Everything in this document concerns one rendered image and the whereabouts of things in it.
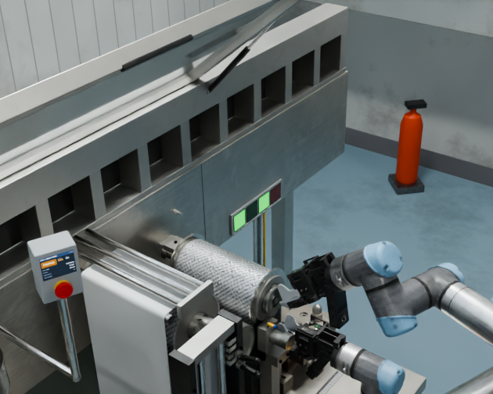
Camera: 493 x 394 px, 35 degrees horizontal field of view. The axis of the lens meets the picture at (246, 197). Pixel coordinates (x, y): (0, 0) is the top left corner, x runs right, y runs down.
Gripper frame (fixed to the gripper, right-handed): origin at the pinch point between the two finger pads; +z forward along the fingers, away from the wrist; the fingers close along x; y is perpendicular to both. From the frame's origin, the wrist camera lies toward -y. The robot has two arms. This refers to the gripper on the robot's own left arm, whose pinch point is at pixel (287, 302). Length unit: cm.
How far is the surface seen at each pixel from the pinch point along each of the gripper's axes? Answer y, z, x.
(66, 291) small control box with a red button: 33, -22, 58
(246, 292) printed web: 7.7, 2.3, 7.2
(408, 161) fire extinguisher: -24, 132, -250
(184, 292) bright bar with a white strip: 18.7, -10.4, 30.7
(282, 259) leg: -8, 77, -75
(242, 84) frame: 51, 6, -32
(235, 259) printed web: 14.8, 6.5, 1.0
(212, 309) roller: 10.8, -2.9, 21.7
